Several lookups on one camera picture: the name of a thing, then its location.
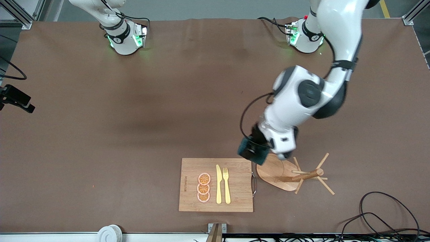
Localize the dark green ribbed cup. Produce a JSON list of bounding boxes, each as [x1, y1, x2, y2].
[[238, 137, 270, 165]]

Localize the wooden mug tree rack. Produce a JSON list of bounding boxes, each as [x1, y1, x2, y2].
[[256, 153, 335, 195]]

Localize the yellow plastic fork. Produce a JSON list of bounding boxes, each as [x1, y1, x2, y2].
[[223, 167, 231, 205]]

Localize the yellow plastic knife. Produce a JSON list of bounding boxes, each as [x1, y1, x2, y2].
[[216, 164, 222, 204]]

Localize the bamboo cutting board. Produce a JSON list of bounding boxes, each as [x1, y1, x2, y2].
[[178, 158, 257, 213]]

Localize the brown table mat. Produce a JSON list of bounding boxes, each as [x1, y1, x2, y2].
[[0, 17, 430, 234]]

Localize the white tape roll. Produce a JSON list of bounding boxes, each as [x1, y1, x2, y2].
[[97, 225, 122, 242]]

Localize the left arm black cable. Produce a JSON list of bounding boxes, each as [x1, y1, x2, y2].
[[239, 92, 274, 148]]

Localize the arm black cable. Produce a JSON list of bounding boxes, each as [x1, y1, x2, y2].
[[239, 92, 274, 148], [0, 55, 27, 80]]

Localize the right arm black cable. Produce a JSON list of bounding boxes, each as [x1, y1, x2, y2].
[[0, 55, 27, 80]]

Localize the aluminium frame profile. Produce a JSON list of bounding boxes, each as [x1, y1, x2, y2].
[[402, 0, 430, 26], [0, 0, 46, 30]]

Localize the large black cable loop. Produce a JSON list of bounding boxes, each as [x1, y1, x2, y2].
[[359, 191, 421, 237]]

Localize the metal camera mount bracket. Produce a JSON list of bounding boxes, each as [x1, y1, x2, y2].
[[206, 223, 227, 242]]

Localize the small black cable loop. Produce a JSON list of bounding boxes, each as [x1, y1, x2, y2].
[[338, 212, 403, 237]]

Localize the left arm base cable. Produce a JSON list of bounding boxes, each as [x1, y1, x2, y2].
[[257, 16, 293, 36]]

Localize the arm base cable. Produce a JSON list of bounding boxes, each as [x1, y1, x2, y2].
[[111, 12, 151, 32], [257, 16, 293, 36]]

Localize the white table edge rail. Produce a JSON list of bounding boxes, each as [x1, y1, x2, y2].
[[0, 233, 209, 242]]

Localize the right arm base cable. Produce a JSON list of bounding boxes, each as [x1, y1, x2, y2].
[[111, 12, 151, 32]]

